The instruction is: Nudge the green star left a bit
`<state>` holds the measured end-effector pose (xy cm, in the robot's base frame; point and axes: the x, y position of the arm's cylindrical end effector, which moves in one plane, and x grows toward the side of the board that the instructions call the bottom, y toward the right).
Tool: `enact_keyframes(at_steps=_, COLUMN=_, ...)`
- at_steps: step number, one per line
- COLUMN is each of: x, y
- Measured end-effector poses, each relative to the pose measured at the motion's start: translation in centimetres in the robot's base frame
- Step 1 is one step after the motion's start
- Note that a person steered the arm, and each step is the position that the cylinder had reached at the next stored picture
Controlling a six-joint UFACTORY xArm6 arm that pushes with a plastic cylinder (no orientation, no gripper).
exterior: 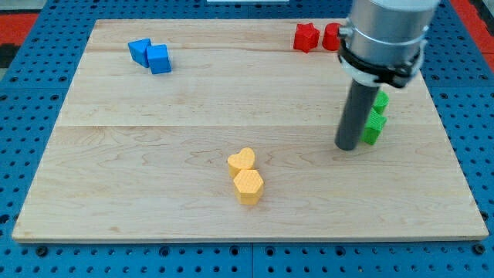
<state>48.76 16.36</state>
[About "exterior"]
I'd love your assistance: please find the green star block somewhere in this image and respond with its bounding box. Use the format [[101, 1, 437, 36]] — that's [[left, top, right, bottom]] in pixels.
[[360, 109, 387, 145]]

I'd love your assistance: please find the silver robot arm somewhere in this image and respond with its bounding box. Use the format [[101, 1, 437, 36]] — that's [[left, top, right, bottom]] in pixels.
[[337, 0, 440, 88]]

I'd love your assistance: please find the red star block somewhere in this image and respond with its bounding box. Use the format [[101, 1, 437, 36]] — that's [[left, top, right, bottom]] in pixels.
[[293, 22, 320, 53]]

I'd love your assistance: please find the yellow heart block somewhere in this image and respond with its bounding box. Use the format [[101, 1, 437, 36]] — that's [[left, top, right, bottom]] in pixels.
[[227, 147, 255, 178]]

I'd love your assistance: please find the yellow hexagon block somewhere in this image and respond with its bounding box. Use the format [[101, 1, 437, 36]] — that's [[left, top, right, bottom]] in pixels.
[[233, 170, 264, 205]]

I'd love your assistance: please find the wooden board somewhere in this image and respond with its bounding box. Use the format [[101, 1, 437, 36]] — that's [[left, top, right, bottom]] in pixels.
[[12, 19, 489, 243]]

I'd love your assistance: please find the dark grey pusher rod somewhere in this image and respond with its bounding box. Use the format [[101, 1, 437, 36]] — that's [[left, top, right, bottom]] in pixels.
[[334, 80, 379, 151]]

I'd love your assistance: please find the blue cube block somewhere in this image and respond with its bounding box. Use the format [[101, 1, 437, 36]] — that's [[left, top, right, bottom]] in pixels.
[[147, 44, 172, 74]]

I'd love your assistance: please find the red cylinder block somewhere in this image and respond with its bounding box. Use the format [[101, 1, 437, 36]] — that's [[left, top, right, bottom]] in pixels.
[[322, 22, 340, 52]]

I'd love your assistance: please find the green cylinder block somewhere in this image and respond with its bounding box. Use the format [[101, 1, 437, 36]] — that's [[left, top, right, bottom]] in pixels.
[[373, 90, 389, 115]]

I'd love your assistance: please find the blue triangular block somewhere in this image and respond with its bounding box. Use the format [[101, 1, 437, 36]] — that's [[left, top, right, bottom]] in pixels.
[[127, 38, 151, 68]]

